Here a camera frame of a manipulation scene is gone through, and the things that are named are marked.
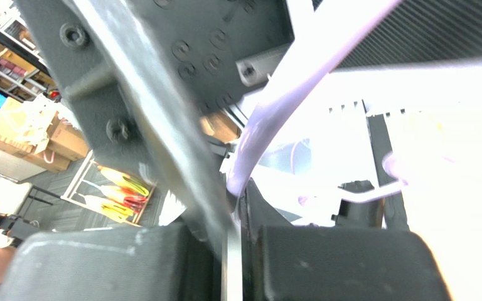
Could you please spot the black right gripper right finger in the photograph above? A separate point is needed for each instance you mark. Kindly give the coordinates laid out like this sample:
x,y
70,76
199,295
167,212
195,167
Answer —
x,y
286,262

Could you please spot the lilac plastic hanger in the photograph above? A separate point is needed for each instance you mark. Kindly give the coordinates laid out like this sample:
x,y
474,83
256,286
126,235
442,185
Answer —
x,y
332,32

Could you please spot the storage shelf with goods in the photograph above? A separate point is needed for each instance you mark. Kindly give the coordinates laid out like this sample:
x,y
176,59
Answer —
x,y
23,73

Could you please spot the cardboard boxes pile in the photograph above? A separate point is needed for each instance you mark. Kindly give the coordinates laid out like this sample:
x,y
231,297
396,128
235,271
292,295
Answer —
x,y
39,134

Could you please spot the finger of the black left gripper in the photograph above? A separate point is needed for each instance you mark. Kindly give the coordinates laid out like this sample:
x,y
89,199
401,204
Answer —
x,y
139,75
422,31

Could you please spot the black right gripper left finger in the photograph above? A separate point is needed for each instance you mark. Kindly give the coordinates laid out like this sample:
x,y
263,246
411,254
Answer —
x,y
158,263

